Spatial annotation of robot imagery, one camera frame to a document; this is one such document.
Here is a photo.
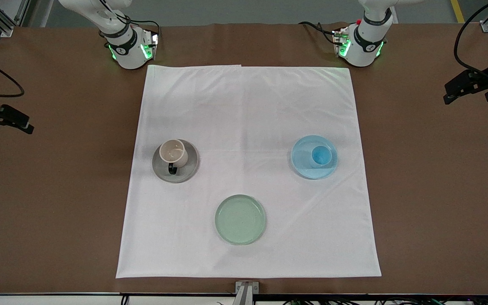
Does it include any blue cup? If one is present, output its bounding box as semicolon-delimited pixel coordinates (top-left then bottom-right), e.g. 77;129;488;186
311;145;333;168

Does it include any white mug black handle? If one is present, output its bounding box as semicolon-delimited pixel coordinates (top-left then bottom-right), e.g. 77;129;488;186
159;139;189;175

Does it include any blue plate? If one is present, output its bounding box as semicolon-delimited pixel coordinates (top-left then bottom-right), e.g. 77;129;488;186
291;135;339;180

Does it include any gray plate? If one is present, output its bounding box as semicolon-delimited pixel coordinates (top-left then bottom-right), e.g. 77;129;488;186
152;139;200;183

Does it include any green plate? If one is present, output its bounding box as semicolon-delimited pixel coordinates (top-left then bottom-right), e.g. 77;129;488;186
215;194;267;245

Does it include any white square cloth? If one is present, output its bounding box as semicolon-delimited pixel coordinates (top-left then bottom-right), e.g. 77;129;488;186
116;64;382;279

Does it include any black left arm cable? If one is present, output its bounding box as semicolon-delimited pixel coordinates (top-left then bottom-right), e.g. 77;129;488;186
453;0;488;82

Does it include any black base cable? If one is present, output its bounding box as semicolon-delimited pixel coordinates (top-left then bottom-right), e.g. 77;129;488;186
298;21;338;45
98;12;161;39

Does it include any metal table bracket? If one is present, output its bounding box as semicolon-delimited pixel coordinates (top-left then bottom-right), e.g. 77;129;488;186
235;281;260;305

